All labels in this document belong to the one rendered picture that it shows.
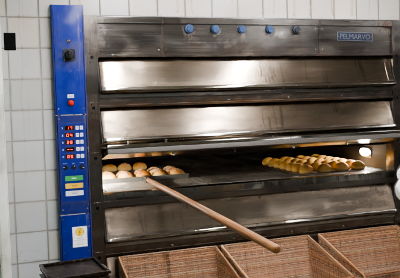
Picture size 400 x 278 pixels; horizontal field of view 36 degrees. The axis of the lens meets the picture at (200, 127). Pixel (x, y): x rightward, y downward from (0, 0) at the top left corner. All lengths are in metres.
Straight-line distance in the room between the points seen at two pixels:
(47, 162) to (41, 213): 0.26
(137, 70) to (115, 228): 0.84
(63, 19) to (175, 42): 0.61
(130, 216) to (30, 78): 0.88
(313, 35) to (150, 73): 1.01
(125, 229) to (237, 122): 0.85
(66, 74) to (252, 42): 1.05
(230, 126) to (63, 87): 0.93
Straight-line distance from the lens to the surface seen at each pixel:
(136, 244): 3.30
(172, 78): 3.26
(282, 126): 3.50
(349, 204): 3.78
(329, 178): 3.69
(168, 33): 3.30
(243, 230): 2.19
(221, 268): 3.34
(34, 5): 3.18
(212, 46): 3.37
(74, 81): 3.13
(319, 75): 3.62
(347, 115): 3.73
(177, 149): 3.13
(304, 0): 3.63
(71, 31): 3.15
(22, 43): 3.15
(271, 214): 3.53
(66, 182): 3.15
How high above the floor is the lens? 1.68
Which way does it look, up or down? 3 degrees down
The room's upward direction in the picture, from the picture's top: 2 degrees counter-clockwise
